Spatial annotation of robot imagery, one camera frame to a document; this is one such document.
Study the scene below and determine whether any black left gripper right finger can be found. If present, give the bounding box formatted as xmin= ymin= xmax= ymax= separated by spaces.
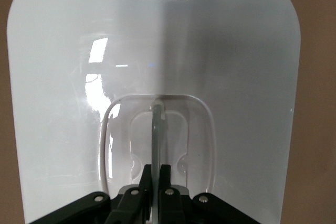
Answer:
xmin=158 ymin=165 xmax=284 ymax=224

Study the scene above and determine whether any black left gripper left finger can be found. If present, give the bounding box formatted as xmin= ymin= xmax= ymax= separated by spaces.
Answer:
xmin=30 ymin=165 xmax=153 ymax=224

